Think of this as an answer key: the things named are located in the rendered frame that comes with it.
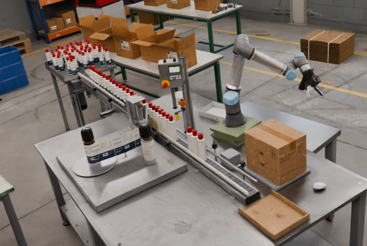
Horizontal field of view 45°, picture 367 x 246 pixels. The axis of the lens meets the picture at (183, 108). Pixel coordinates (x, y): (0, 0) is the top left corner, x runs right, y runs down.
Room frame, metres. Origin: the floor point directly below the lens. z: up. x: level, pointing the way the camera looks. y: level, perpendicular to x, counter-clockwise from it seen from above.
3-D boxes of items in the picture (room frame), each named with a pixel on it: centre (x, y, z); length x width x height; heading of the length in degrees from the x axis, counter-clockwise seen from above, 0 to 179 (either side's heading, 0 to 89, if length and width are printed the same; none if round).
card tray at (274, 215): (1.94, -0.42, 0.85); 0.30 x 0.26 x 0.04; 29
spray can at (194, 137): (2.59, -0.05, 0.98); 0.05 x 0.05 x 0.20
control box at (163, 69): (2.94, 0.05, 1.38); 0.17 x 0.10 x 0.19; 84
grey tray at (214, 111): (3.27, -0.29, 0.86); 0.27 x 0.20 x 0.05; 45
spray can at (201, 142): (2.53, -0.09, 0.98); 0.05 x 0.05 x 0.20
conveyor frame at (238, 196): (2.81, 0.07, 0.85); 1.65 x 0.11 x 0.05; 29
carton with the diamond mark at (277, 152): (2.36, -0.54, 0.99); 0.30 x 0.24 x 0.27; 31
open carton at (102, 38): (5.71, 0.84, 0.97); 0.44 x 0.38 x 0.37; 134
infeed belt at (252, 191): (2.81, 0.07, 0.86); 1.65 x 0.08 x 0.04; 29
